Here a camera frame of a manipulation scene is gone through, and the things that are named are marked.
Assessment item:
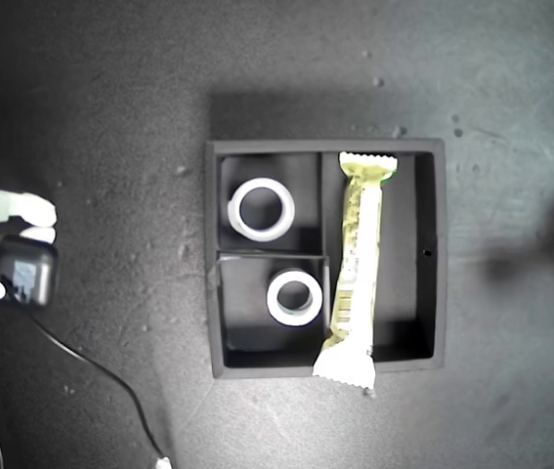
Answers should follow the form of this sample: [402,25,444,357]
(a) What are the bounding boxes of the large white tape roll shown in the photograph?
[227,177,297,243]

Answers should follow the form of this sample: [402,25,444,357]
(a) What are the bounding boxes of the snack bar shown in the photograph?
[311,150,400,390]

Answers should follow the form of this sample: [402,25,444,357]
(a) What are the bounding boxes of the small white tape roll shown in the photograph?
[265,269,325,328]

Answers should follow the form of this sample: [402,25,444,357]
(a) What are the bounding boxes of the black tray with wells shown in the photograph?
[203,138,448,380]

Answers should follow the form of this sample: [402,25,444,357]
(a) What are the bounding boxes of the black camera cable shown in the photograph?
[29,307,166,460]

